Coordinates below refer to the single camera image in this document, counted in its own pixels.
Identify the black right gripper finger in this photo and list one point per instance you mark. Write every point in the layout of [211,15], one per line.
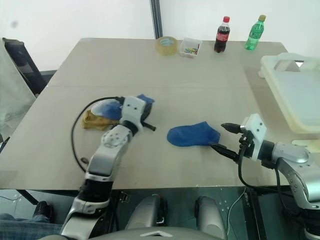
[223,150]
[231,127]

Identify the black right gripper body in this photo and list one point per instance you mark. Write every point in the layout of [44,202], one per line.
[247,145]

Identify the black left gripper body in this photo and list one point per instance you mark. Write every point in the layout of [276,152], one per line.
[148,112]

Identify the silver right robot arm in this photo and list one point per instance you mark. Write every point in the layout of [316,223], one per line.
[297,160]

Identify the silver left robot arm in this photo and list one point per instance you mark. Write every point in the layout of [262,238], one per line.
[110,142]

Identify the dark blue sock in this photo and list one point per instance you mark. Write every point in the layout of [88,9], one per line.
[147,99]

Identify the blue ankle sock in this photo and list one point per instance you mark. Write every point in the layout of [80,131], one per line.
[193,137]

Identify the light blue white sock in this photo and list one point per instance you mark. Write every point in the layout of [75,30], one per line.
[107,109]

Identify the mustard yellow sock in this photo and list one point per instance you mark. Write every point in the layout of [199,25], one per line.
[95,122]

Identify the translucent white plastic basket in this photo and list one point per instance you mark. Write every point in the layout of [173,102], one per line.
[295,92]

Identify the clear packing tape roll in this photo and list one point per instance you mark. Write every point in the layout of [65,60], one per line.
[166,50]

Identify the silver right robot leg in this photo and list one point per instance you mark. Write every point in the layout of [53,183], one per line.
[210,217]

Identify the silver robot leg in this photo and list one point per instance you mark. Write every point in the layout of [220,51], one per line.
[210,217]
[147,212]

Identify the clear box of coloured clips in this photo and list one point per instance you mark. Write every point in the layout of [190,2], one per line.
[190,48]

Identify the silver left robot leg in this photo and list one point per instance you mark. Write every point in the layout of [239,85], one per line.
[147,212]

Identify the cola bottle with red cap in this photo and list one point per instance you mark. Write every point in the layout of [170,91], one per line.
[221,37]

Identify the green plastic bottle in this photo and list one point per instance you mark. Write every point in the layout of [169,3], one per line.
[254,35]

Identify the grey robot torso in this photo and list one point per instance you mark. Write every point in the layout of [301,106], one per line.
[155,234]

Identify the black mesh office chair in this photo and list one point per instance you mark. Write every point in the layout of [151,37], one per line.
[27,67]

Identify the black shoe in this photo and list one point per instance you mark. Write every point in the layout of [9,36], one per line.
[43,210]

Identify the blue jeans leg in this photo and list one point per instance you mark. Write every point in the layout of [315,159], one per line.
[25,226]

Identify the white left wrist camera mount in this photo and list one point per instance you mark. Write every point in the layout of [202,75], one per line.
[133,110]

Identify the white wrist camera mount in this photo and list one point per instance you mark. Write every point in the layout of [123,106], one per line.
[133,110]
[258,132]

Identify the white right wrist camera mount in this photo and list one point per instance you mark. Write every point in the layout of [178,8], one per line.
[258,132]

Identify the dark wall pillar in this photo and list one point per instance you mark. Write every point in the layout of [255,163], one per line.
[156,17]

